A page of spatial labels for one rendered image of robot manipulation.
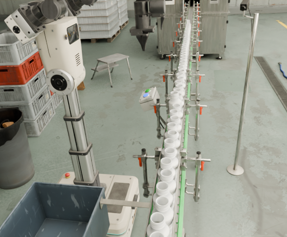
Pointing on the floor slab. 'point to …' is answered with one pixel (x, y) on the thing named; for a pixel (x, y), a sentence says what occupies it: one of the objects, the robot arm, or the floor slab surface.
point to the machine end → (218, 25)
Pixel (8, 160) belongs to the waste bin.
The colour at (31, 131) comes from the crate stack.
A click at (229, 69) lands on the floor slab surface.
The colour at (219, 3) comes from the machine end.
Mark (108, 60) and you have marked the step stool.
